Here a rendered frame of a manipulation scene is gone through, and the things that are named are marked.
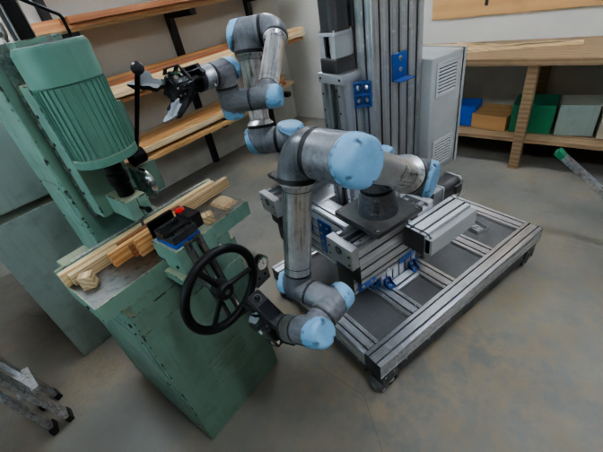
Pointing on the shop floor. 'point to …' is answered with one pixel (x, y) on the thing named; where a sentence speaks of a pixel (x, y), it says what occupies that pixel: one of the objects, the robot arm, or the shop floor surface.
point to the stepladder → (19, 384)
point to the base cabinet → (201, 358)
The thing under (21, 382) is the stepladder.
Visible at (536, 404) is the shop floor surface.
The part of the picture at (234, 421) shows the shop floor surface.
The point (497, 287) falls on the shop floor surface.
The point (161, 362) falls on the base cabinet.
